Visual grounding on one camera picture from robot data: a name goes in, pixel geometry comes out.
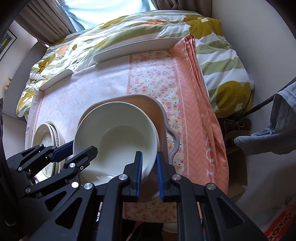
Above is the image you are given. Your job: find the pink handled dish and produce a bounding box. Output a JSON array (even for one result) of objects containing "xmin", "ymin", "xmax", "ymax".
[{"xmin": 78, "ymin": 94, "xmax": 180, "ymax": 202}]

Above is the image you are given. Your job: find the pink floral tablecloth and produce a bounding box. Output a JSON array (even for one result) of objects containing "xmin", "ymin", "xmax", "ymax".
[{"xmin": 25, "ymin": 36, "xmax": 229, "ymax": 192}]

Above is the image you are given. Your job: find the black cable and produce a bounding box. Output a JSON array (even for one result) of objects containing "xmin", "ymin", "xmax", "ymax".
[{"xmin": 242, "ymin": 77, "xmax": 296, "ymax": 117}]

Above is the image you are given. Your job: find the floral green yellow quilt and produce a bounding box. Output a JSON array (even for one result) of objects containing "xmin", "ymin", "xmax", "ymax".
[{"xmin": 15, "ymin": 11, "xmax": 254, "ymax": 118}]

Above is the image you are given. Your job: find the grey curtain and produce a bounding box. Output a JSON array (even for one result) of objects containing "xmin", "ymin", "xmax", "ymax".
[{"xmin": 15, "ymin": 0, "xmax": 76, "ymax": 45}]

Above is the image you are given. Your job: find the white bowl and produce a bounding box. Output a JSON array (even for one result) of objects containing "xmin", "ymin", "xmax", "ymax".
[{"xmin": 73, "ymin": 101, "xmax": 159, "ymax": 185}]

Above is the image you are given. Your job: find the yellow duck cartoon plate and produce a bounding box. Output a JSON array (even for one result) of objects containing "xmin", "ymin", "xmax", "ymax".
[{"xmin": 47, "ymin": 120, "xmax": 67, "ymax": 173}]

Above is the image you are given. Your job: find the white tray edge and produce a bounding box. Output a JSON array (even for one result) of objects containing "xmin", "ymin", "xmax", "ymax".
[
  {"xmin": 93, "ymin": 37, "xmax": 182, "ymax": 64},
  {"xmin": 39, "ymin": 69, "xmax": 74, "ymax": 91}
]

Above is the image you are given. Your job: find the grey cloth garment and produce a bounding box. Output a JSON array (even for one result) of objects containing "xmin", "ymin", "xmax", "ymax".
[{"xmin": 234, "ymin": 83, "xmax": 296, "ymax": 156}]

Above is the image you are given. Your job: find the small chick print plate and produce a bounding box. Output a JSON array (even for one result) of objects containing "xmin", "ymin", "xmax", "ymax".
[{"xmin": 32, "ymin": 122, "xmax": 58, "ymax": 182}]

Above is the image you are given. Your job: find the framed wall picture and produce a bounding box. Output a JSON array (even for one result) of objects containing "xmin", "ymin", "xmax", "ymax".
[{"xmin": 0, "ymin": 29, "xmax": 17, "ymax": 60}]

